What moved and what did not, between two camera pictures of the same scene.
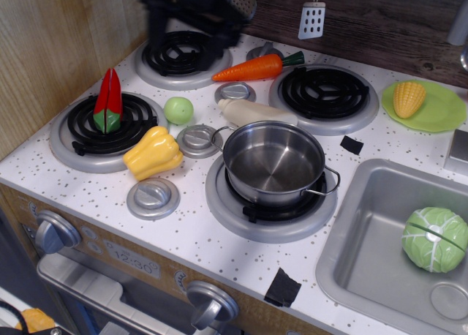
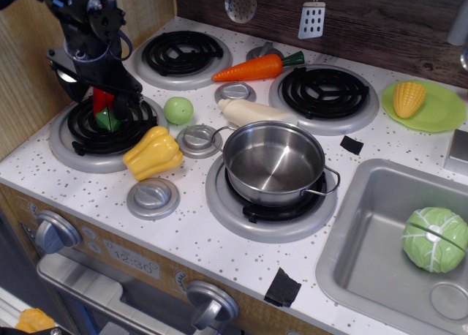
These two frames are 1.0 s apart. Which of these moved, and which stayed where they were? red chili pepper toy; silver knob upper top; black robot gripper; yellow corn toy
Moved: black robot gripper
Stayed: silver knob upper top; red chili pepper toy; yellow corn toy
